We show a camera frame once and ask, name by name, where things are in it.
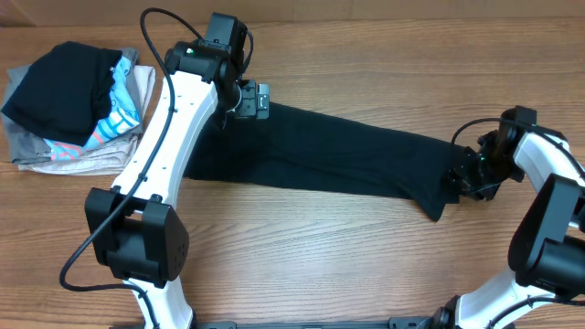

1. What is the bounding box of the folded black garment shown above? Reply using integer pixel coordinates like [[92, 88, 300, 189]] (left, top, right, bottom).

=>
[[2, 41, 122, 146]]

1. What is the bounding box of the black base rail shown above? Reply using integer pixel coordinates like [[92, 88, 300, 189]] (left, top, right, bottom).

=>
[[190, 316, 432, 329]]

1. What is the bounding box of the black t-shirt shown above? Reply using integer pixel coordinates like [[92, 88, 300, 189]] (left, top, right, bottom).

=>
[[185, 103, 463, 221]]

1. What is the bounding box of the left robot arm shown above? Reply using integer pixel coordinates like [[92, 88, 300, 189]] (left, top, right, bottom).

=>
[[85, 13, 270, 328]]

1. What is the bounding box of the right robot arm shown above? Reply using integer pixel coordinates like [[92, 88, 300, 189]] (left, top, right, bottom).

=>
[[420, 105, 584, 329]]

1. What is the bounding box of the folded blue striped garment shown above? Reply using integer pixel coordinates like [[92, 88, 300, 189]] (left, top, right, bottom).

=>
[[45, 56, 141, 161]]

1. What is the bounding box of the folded beige garment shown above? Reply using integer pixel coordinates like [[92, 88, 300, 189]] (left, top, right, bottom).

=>
[[17, 65, 156, 175]]

